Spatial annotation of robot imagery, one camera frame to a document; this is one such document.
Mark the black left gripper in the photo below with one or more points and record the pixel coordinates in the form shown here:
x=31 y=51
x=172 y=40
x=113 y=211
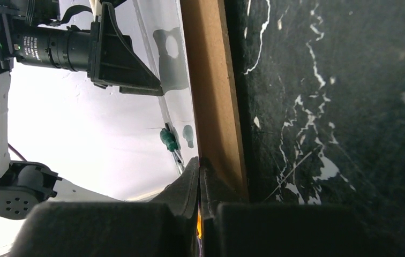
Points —
x=29 y=33

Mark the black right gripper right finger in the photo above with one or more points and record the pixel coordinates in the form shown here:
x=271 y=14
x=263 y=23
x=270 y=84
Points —
x=233 y=227

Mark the clear acrylic glazing sheet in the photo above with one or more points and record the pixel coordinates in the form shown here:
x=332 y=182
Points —
x=161 y=26

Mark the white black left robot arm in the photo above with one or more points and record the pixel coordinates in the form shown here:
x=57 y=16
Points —
x=25 y=184

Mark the green handled screwdriver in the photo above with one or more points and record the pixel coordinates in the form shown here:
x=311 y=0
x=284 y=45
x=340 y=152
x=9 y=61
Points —
x=169 y=140

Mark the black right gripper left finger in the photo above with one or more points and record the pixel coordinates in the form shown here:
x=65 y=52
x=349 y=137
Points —
x=164 y=226

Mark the brown fibreboard backing board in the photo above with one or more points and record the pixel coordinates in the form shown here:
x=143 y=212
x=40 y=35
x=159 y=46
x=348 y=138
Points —
x=214 y=90

